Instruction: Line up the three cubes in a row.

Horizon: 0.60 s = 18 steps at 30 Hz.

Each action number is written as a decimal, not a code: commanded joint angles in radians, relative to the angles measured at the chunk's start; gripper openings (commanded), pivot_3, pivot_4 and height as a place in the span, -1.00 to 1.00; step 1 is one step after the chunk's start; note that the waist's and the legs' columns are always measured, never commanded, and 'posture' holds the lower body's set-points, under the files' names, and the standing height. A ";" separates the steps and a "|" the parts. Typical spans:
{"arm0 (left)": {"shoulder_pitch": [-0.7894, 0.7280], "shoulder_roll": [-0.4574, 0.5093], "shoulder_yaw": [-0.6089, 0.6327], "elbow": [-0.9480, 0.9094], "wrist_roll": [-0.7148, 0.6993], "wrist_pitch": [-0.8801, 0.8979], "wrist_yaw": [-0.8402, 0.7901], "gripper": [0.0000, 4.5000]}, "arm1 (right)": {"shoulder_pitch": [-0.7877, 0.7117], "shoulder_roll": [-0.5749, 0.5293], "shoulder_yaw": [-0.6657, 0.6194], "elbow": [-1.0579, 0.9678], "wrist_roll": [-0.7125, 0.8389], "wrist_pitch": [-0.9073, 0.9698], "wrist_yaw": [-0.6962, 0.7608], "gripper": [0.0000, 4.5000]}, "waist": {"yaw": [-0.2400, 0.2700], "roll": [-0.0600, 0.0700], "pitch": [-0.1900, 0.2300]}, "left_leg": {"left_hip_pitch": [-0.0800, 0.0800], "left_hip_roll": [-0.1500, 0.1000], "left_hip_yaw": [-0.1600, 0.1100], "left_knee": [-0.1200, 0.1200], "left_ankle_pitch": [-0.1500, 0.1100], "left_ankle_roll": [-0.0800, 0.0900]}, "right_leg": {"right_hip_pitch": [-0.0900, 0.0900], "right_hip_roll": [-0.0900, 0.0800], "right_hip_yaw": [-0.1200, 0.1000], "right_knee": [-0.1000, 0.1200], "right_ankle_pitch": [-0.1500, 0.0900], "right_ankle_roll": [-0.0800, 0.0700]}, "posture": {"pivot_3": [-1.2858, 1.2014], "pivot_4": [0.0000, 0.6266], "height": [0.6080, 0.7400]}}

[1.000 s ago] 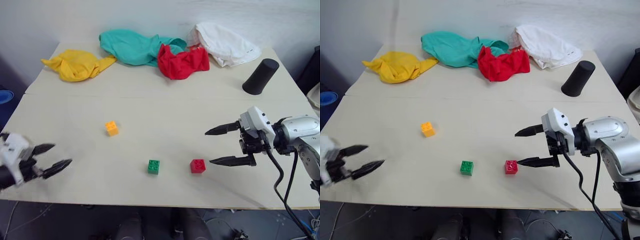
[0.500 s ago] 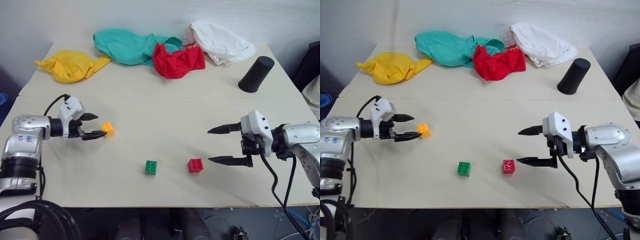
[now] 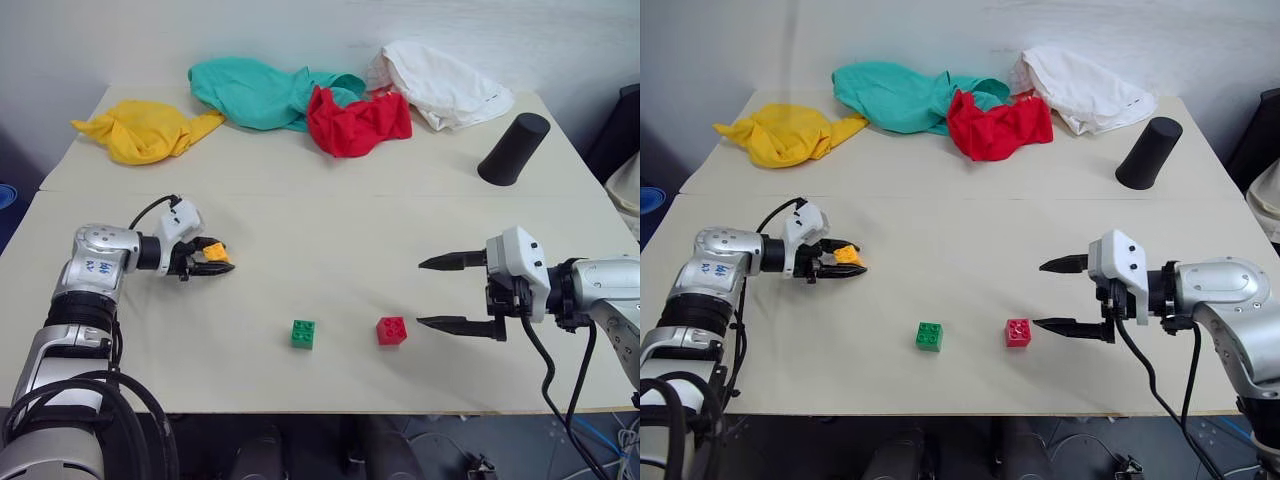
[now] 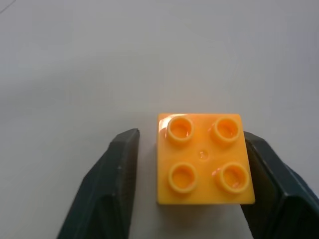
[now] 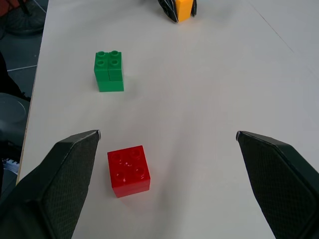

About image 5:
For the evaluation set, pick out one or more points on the orange object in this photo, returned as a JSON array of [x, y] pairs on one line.
[[7, 6]]

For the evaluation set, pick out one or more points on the red toy brick cube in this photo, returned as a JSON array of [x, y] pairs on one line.
[[129, 171]]

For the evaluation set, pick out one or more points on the black and white shoe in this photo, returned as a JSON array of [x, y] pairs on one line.
[[11, 165]]

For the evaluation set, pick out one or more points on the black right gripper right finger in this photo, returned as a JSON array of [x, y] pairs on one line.
[[281, 184]]

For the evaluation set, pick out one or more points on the grey round robot body part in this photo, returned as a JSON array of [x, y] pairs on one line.
[[12, 112]]

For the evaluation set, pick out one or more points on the green toy brick cube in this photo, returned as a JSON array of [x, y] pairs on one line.
[[109, 72]]

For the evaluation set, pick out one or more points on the black spoked wheel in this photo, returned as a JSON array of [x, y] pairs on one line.
[[26, 18]]

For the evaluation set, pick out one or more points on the yellow toy brick cube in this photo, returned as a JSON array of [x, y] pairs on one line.
[[184, 10]]

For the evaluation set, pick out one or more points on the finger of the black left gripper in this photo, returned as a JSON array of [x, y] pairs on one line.
[[168, 8], [194, 7]]

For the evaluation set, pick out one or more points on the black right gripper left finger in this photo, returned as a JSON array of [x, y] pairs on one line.
[[49, 189]]

